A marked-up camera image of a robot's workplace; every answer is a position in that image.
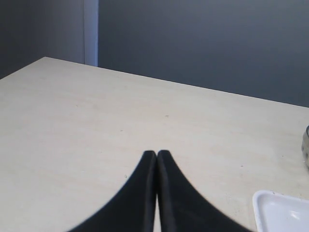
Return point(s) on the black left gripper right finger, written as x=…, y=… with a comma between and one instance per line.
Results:
x=182, y=208

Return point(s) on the white plastic tray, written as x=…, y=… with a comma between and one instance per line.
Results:
x=276, y=212

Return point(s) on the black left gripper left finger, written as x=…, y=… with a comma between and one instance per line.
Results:
x=132, y=208

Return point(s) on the steel bowl of rice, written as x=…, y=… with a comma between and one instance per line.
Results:
x=305, y=146

